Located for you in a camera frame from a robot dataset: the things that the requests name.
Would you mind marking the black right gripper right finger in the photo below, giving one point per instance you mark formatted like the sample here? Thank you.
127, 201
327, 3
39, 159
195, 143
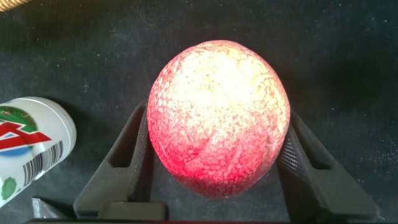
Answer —
323, 186

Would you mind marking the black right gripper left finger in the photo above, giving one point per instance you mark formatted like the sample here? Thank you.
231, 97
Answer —
121, 174

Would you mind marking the white milk drink bottle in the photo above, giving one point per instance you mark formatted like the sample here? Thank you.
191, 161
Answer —
31, 143

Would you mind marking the red peach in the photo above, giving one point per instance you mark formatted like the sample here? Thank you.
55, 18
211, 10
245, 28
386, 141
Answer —
217, 118

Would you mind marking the wicker basket with food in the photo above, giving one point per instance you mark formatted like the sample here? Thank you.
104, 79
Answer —
9, 3

